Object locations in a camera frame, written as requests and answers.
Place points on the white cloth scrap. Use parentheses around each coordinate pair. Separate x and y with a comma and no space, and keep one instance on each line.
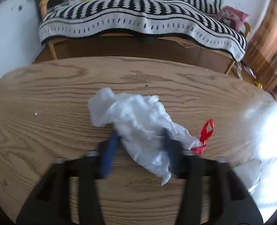
(249,71)

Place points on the beige slipper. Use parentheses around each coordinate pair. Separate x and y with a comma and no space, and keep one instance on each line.
(238,70)

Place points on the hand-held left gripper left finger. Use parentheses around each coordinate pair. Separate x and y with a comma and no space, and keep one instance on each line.
(108,155)

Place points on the red plastic strip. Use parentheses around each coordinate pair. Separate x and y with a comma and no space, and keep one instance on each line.
(197,149)

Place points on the brown cardboard sheet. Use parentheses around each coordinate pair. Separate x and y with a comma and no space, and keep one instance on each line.
(129,48)

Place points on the small yellow toy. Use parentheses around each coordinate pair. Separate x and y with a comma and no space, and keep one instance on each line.
(258,85)

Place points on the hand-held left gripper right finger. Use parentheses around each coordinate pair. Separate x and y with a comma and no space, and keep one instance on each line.
(174,155)

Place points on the white cabinet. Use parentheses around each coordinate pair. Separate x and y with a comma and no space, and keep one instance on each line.
(12,32)

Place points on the large white plastic bag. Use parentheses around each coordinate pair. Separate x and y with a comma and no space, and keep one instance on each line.
(265,145)

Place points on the pink printed cushion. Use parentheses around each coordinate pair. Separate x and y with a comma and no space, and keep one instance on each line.
(232,16)

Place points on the black white striped sofa blanket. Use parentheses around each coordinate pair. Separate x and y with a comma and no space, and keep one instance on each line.
(129,11)

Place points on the brown wood-grain cabinet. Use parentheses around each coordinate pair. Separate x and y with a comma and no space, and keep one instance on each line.
(269,46)

